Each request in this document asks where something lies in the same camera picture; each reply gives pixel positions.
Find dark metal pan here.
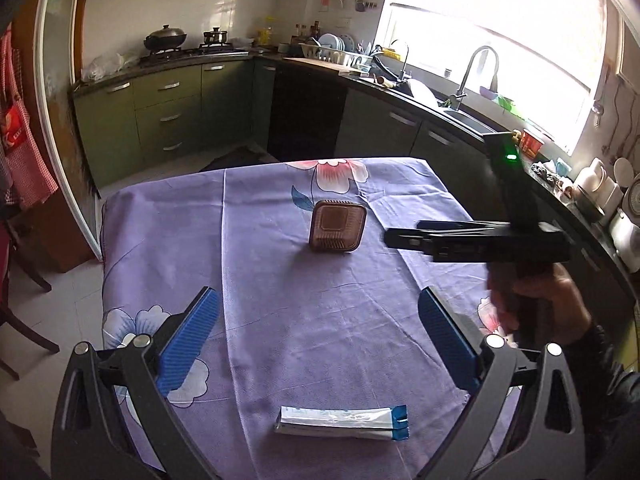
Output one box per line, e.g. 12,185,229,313
571,185,609,224

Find red plastic container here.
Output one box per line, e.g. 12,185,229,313
520,127,549,159

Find dark floor mat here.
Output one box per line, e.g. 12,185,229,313
199,145,279,174

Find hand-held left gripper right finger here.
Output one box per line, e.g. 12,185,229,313
415,285,596,480

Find person's right hand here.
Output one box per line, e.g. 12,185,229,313
486,262,594,347

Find black built-in appliance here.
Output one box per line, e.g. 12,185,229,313
267,66,349,164

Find blue and white tube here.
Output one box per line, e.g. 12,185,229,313
273,404,411,442

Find green kitchen base cabinet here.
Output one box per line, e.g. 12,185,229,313
72,55,640,286

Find black wok with lid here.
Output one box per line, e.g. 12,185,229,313
144,24,189,54

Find white bowl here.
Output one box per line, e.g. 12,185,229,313
406,77,439,107

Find white plates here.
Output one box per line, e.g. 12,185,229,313
613,157,636,184

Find brown plastic container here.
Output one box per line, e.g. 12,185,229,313
308,199,367,255

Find black kitchen countertop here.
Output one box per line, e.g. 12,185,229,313
70,45,640,292

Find clear plastic bags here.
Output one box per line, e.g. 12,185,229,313
81,52,142,84

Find red checkered apron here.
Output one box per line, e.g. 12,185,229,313
0,25,59,212

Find dish rack with dishes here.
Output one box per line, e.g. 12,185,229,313
299,32,374,69

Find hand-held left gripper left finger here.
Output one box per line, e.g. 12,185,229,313
50,286,222,480

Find purple floral tablecloth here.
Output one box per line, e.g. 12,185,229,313
100,156,532,480

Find kitchen window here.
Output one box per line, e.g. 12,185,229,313
374,0,617,157

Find dark wooden chair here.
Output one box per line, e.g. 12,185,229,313
0,217,62,382

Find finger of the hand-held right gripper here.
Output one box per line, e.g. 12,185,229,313
382,226,502,263
416,219,502,232

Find wooden cutting board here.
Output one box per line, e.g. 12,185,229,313
284,56,352,74

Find gas stove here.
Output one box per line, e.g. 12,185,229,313
137,42,249,69

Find person's right forearm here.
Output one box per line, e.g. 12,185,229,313
562,322,640,480

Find crumpled grey rag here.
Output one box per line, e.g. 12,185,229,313
530,162,567,184

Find small dark faucet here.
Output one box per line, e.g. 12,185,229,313
389,39,417,87

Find white rice cooker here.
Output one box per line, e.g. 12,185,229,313
606,175,640,275

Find tall steel faucet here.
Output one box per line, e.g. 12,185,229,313
449,45,501,112

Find white sliding door frame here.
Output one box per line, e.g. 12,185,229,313
36,0,104,262

